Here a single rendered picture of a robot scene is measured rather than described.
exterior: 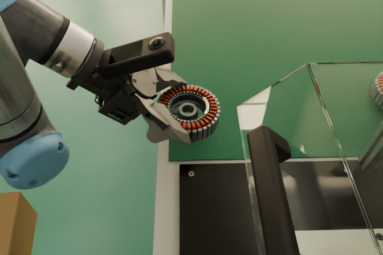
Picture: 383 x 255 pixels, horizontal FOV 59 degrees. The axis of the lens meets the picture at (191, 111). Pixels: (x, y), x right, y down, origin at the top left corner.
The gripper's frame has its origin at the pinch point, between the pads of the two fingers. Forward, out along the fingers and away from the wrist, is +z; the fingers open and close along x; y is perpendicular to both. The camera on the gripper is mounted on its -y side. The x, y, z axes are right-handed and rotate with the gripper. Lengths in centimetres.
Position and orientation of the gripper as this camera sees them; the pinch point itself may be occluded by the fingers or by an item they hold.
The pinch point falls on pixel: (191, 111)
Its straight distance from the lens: 58.9
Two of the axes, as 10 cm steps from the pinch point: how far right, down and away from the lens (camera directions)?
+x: 0.3, 7.5, -6.7
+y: -6.9, 5.0, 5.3
